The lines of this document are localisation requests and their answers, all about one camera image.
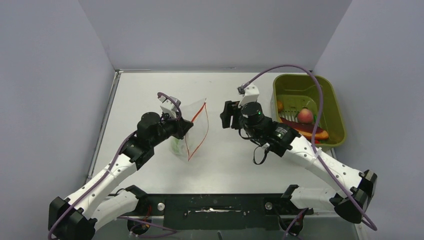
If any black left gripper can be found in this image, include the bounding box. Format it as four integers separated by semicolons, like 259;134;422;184
150;110;193;147

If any green toy starfruit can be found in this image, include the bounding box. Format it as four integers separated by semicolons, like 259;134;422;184
170;137;187;156

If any clear zip top bag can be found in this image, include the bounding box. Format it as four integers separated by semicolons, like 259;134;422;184
169;98;209;162

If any brown toy potato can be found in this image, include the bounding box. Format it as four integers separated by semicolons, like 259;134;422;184
276;100;285;113

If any olive green plastic tub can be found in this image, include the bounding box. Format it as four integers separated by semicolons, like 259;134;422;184
270;74;347;149

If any pink toy peach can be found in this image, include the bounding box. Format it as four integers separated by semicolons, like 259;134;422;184
297;108;314;124

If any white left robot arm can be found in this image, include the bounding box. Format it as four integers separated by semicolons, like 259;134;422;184
47;112;194;240

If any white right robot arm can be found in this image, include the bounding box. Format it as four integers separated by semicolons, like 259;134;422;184
220;100;377;224

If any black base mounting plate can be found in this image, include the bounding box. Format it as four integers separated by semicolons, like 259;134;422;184
128;193;301;231

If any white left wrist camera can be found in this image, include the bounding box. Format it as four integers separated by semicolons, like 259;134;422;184
158;96;181;119

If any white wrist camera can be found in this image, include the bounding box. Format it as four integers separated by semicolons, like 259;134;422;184
158;96;181;119
237;84;260;109

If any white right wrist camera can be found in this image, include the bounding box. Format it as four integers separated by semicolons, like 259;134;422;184
237;84;260;109

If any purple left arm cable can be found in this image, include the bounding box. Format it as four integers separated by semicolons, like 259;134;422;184
47;92;183;240

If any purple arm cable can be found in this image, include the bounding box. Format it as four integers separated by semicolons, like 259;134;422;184
237;64;379;232
47;92;183;240

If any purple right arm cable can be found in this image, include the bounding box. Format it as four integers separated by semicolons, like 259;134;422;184
237;64;379;232

